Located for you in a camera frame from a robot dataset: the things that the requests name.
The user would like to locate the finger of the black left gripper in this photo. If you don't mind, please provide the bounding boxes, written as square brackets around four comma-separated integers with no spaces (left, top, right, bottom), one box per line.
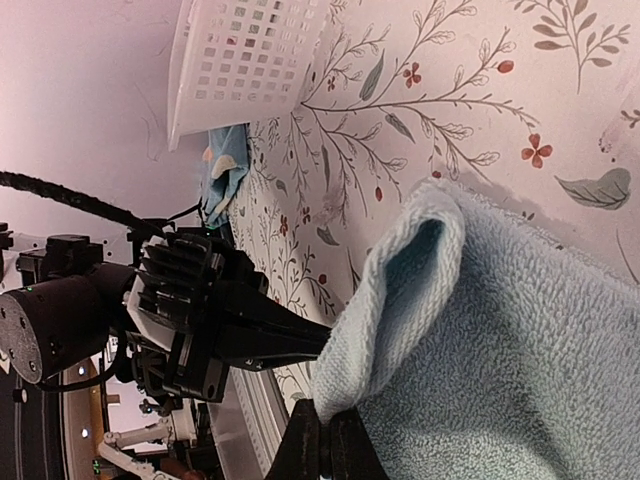
[219,344,320,371]
[224,281,331,348]

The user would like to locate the white plastic mesh basket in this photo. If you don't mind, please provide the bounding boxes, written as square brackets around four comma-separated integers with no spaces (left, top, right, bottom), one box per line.
[167,0,330,150]

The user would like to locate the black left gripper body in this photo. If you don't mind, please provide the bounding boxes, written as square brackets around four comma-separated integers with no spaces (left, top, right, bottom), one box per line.
[126,232,268,403]

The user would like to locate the floral patterned table mat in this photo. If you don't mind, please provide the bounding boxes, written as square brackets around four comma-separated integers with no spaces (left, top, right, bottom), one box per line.
[230,1,639,323]

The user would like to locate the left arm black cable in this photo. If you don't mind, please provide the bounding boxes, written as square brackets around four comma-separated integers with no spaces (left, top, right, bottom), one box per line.
[0,169,206,241]

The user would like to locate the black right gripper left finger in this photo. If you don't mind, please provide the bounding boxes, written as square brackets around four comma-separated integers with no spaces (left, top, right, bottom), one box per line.
[267,399,321,480]

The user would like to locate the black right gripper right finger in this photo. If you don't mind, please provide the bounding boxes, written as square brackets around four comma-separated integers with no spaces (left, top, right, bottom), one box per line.
[324,408,388,480]

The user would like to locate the light blue towel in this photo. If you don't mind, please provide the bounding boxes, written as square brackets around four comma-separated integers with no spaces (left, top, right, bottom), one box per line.
[312,180,639,479]

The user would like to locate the aluminium front rail frame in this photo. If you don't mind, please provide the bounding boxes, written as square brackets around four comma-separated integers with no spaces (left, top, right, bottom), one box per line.
[208,368,289,480]

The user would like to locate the blue cartoon print towel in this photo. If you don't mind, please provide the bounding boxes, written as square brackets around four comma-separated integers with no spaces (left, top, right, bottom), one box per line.
[200,124,250,229]

